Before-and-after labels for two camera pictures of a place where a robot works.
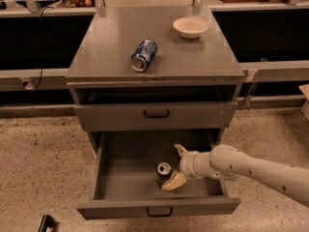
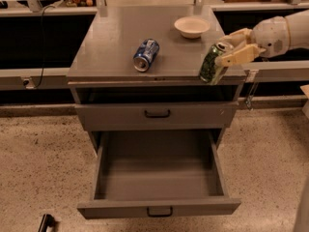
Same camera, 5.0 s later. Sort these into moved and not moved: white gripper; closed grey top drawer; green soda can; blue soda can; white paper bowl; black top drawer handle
Moved: green soda can; white gripper
Not moved: black top drawer handle; closed grey top drawer; blue soda can; white paper bowl
